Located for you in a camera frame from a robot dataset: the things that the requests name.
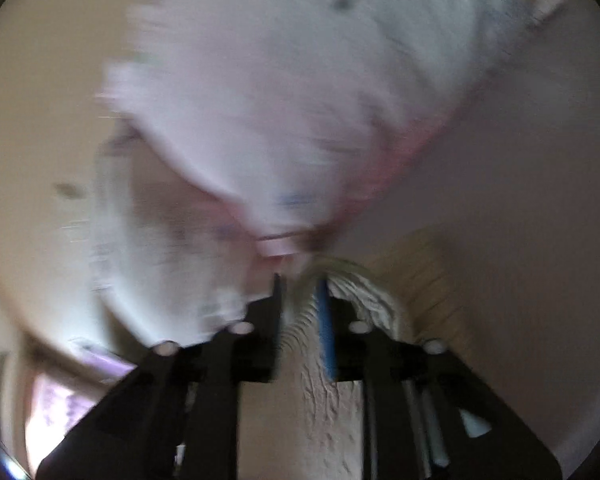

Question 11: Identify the window with curtains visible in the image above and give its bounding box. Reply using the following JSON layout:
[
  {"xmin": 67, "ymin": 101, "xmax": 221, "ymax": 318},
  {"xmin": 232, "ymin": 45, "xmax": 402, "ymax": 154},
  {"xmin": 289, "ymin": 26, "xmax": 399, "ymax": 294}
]
[{"xmin": 0, "ymin": 339, "xmax": 135, "ymax": 478}]

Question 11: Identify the lavender bed sheet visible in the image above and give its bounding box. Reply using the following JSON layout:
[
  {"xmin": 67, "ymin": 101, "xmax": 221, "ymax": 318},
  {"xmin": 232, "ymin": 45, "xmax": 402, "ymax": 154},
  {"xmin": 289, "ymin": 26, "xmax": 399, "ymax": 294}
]
[{"xmin": 332, "ymin": 0, "xmax": 600, "ymax": 474}]

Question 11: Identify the beige cable-knit sweater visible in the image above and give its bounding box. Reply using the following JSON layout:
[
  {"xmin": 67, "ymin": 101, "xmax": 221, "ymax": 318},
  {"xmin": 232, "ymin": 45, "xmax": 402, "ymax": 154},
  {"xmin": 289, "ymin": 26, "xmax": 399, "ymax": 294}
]
[{"xmin": 235, "ymin": 226, "xmax": 462, "ymax": 480}]

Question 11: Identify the pink tree-print pillow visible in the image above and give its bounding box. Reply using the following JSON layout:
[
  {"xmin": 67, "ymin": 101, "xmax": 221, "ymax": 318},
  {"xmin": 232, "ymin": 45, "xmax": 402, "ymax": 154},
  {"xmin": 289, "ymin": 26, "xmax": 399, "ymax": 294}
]
[{"xmin": 92, "ymin": 122, "xmax": 274, "ymax": 347}]

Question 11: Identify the pink flower-print pillow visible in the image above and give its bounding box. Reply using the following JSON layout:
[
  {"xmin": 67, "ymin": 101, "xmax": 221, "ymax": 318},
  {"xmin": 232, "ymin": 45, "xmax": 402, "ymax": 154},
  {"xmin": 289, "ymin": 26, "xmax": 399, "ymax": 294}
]
[{"xmin": 102, "ymin": 0, "xmax": 564, "ymax": 256}]

